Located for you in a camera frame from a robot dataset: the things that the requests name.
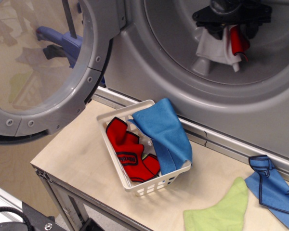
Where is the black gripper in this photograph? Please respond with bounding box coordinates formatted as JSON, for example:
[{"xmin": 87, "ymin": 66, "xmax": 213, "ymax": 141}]
[{"xmin": 192, "ymin": 0, "xmax": 272, "ymax": 40}]

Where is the blue shirt with black outline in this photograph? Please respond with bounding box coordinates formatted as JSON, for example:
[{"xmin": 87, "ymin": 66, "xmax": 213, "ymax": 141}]
[{"xmin": 245, "ymin": 155, "xmax": 289, "ymax": 229}]

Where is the grey toy washing machine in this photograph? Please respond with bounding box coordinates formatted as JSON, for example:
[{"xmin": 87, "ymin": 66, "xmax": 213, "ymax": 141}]
[{"xmin": 105, "ymin": 0, "xmax": 289, "ymax": 159}]

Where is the small red cloth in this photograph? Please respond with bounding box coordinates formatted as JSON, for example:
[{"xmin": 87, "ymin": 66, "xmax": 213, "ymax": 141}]
[{"xmin": 230, "ymin": 25, "xmax": 250, "ymax": 61}]

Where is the plain blue cloth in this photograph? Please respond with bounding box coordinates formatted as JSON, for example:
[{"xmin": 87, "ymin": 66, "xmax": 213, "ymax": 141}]
[{"xmin": 129, "ymin": 98, "xmax": 193, "ymax": 175}]

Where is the white plastic laundry basket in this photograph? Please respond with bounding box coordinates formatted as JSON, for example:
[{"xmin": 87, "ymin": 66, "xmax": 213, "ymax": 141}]
[{"xmin": 97, "ymin": 100, "xmax": 192, "ymax": 196}]

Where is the grey cloth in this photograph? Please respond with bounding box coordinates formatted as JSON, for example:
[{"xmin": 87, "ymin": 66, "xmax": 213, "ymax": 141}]
[{"xmin": 196, "ymin": 26, "xmax": 242, "ymax": 72}]

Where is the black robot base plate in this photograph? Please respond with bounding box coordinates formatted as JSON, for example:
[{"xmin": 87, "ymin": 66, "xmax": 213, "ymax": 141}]
[{"xmin": 0, "ymin": 201, "xmax": 56, "ymax": 231}]

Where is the red shirt with black trim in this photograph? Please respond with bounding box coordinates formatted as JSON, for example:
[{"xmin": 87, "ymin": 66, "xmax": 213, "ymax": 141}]
[{"xmin": 105, "ymin": 117, "xmax": 160, "ymax": 183}]

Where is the grey round machine door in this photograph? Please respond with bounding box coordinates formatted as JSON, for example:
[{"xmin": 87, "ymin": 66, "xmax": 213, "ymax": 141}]
[{"xmin": 0, "ymin": 0, "xmax": 126, "ymax": 145}]

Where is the aluminium table frame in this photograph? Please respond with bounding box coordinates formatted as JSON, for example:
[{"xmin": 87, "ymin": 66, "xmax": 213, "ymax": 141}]
[{"xmin": 0, "ymin": 86, "xmax": 289, "ymax": 231}]

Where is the light green cloth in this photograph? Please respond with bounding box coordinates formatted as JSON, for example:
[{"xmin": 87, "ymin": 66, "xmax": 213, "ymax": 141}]
[{"xmin": 183, "ymin": 177, "xmax": 248, "ymax": 231}]

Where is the black braided cable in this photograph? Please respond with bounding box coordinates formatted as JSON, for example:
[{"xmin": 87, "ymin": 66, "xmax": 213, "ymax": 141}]
[{"xmin": 0, "ymin": 206, "xmax": 32, "ymax": 231}]

